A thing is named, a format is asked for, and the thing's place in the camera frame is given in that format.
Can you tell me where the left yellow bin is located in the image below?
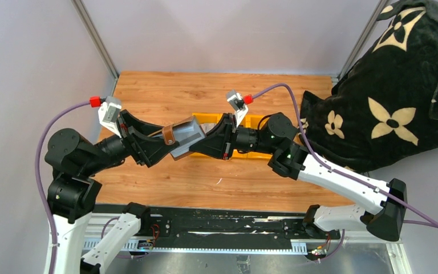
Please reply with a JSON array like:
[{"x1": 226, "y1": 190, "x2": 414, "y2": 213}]
[{"x1": 192, "y1": 112, "x2": 222, "y2": 124}]

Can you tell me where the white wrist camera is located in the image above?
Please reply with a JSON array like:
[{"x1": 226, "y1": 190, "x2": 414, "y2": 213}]
[
  {"x1": 98, "y1": 96, "x2": 122, "y2": 137},
  {"x1": 226, "y1": 90, "x2": 249, "y2": 127}
]

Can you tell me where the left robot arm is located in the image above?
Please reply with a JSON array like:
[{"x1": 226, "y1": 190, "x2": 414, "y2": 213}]
[{"x1": 35, "y1": 111, "x2": 175, "y2": 273}]

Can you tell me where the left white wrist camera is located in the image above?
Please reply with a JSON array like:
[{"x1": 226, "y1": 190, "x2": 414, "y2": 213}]
[{"x1": 98, "y1": 96, "x2": 122, "y2": 137}]

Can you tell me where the yellow bin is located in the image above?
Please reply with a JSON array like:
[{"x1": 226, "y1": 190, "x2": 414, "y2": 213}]
[
  {"x1": 189, "y1": 113, "x2": 248, "y2": 160},
  {"x1": 192, "y1": 112, "x2": 222, "y2": 124},
  {"x1": 233, "y1": 115, "x2": 271, "y2": 160}
]

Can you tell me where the middle yellow bin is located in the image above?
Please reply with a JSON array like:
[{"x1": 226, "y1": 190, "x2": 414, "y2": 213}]
[{"x1": 189, "y1": 113, "x2": 248, "y2": 160}]

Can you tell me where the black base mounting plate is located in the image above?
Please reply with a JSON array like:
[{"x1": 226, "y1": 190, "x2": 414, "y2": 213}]
[{"x1": 96, "y1": 204, "x2": 342, "y2": 251}]

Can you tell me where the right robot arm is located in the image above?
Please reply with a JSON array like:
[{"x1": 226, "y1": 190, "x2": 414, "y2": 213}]
[{"x1": 190, "y1": 112, "x2": 407, "y2": 241}]

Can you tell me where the aluminium frame rail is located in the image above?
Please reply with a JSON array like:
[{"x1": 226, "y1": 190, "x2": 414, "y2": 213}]
[{"x1": 45, "y1": 211, "x2": 414, "y2": 274}]

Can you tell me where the right yellow bin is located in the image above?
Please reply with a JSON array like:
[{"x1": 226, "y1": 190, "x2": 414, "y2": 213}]
[{"x1": 233, "y1": 115, "x2": 271, "y2": 160}]

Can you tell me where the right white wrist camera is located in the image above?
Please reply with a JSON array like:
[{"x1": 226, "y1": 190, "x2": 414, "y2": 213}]
[{"x1": 226, "y1": 90, "x2": 249, "y2": 127}]

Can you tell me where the black floral blanket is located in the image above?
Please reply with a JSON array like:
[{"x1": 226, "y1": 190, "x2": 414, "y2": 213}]
[{"x1": 300, "y1": 1, "x2": 438, "y2": 172}]

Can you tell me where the brown leather card holder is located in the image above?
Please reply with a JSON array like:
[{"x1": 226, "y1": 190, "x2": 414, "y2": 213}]
[{"x1": 153, "y1": 120, "x2": 193, "y2": 160}]

